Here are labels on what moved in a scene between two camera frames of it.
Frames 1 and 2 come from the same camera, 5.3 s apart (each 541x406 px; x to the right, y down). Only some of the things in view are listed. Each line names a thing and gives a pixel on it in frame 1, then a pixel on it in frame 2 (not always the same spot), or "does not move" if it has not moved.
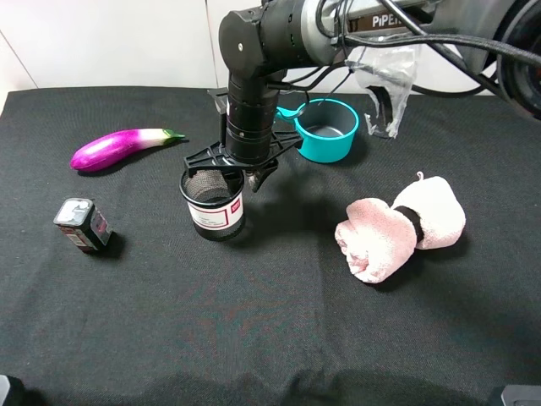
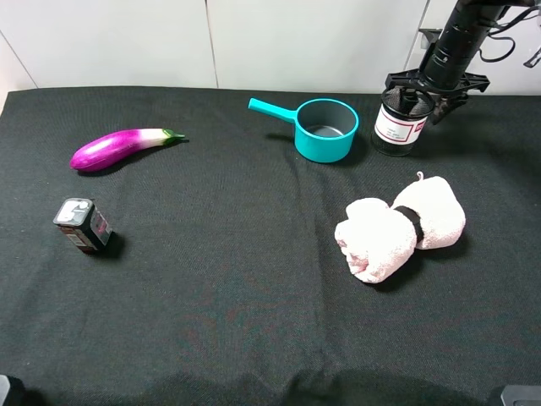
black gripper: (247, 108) -> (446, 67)
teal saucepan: (326, 127) does not move
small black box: (83, 223) does not move
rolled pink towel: (378, 242) does not move
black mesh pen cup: (215, 200) -> (396, 132)
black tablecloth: (408, 273) does not move
